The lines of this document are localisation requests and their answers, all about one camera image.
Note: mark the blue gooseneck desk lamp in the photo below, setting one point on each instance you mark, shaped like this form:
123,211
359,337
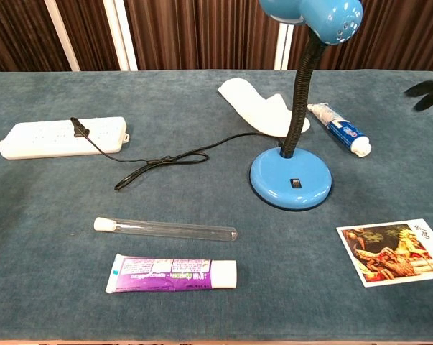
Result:
277,169

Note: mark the blue white toothpaste tube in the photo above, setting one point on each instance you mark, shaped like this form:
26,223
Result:
342,130

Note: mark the dragon picture card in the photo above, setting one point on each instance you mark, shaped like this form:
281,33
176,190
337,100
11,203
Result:
392,251

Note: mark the white cloth slipper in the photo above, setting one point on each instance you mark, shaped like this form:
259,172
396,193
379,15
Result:
263,109

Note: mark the brown pleated curtain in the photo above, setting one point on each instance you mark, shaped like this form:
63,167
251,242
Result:
201,32

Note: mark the clear capped test tube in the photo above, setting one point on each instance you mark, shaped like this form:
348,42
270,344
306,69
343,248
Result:
166,229

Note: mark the purple white cream tube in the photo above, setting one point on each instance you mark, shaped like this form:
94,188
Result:
166,275

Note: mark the white power strip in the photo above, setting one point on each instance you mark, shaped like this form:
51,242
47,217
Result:
51,138

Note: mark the blue-grey velvet table cloth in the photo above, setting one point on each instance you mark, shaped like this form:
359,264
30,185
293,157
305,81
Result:
58,215

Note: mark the white curtain frame post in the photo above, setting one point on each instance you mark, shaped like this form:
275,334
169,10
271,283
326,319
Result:
284,46
121,34
61,34

